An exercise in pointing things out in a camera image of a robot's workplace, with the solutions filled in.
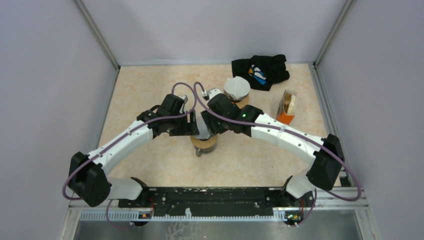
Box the purple cable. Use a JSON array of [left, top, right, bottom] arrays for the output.
[[62, 82, 199, 231], [193, 81, 363, 228]]

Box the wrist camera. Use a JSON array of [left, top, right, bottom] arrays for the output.
[[178, 95, 189, 105], [201, 88, 223, 101]]

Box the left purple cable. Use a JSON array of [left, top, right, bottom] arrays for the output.
[[62, 82, 199, 231]]

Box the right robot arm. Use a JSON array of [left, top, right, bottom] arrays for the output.
[[201, 89, 344, 206]]

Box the clear glass carafe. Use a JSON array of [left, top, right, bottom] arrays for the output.
[[194, 145, 217, 158]]

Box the white paper coffee filter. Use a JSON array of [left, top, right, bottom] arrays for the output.
[[223, 76, 251, 98]]

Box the wooden dripper holder ring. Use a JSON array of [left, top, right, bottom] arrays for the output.
[[233, 94, 250, 110]]

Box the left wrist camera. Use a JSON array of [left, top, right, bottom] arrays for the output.
[[178, 95, 189, 105]]

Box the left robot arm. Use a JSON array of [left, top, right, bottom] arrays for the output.
[[62, 94, 198, 207]]

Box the black printed cloth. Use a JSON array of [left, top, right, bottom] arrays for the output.
[[231, 54, 290, 92]]

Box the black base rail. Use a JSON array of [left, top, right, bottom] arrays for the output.
[[118, 187, 314, 223]]

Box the orange coffee filter pack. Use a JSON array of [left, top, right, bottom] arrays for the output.
[[276, 89, 297, 125]]

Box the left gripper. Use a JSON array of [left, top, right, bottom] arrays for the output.
[[168, 109, 200, 136]]

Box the clear ribbed glass dripper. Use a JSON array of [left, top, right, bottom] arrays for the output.
[[227, 94, 249, 103]]

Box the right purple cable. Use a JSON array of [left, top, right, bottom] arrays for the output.
[[193, 81, 363, 228]]

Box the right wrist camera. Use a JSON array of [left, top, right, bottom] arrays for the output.
[[201, 88, 223, 101]]

